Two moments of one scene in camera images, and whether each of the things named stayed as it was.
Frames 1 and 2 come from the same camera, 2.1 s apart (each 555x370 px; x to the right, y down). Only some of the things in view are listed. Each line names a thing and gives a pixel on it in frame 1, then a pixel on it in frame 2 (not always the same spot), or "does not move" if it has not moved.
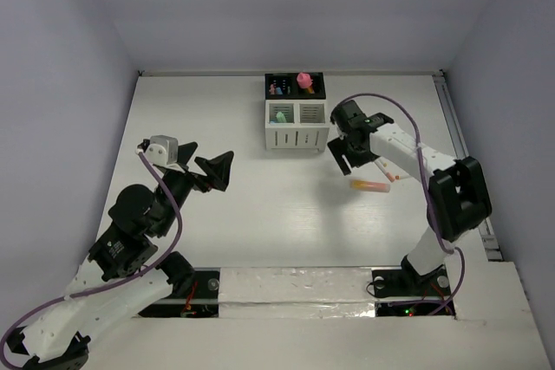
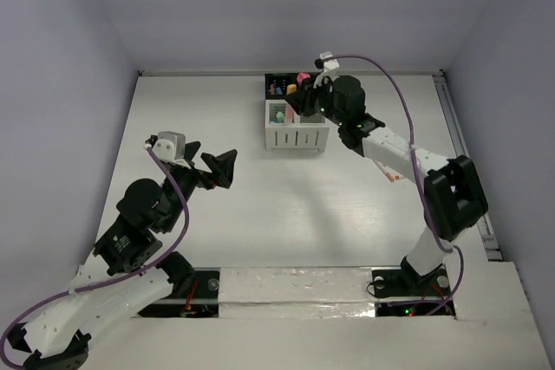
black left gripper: (192, 173) does not move
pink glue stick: (305, 81) does not move
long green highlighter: (280, 118) does not move
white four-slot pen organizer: (297, 113) does not move
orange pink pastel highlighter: (370, 185) -> (290, 113)
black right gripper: (339, 147) -> (303, 100)
